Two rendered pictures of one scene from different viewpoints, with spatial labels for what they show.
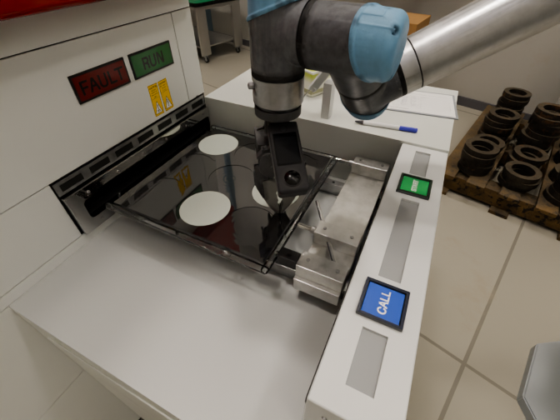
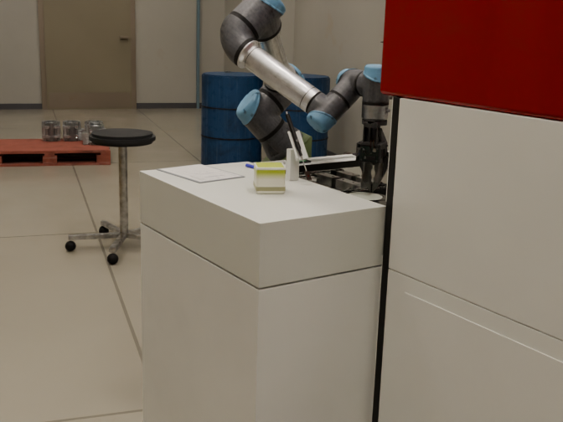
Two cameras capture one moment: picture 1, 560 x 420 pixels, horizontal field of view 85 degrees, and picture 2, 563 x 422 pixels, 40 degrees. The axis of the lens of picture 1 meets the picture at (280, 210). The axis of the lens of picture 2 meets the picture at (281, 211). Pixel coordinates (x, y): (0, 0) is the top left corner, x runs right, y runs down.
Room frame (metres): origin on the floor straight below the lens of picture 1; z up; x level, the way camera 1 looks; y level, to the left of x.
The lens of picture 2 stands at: (2.48, 0.87, 1.39)
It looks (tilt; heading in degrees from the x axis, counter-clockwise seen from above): 14 degrees down; 210
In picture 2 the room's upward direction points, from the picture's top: 2 degrees clockwise
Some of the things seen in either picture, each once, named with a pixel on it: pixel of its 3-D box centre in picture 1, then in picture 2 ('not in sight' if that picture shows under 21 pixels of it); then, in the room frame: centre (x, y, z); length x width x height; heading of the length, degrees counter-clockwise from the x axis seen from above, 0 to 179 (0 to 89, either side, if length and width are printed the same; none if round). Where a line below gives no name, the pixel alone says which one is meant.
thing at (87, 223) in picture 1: (154, 160); not in sight; (0.62, 0.30, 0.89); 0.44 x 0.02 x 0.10; 154
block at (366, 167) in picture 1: (370, 167); not in sight; (0.59, -0.21, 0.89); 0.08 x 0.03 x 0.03; 64
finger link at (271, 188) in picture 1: (269, 188); (375, 177); (0.44, 0.02, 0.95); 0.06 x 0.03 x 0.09; 9
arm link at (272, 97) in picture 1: (276, 90); (375, 112); (0.44, 0.01, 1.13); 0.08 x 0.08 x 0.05
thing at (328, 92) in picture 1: (322, 87); (296, 156); (0.71, -0.10, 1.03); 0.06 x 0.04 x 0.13; 64
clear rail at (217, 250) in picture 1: (178, 234); not in sight; (0.37, 0.19, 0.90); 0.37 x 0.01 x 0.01; 64
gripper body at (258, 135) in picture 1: (277, 137); (372, 141); (0.45, 0.00, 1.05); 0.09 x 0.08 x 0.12; 9
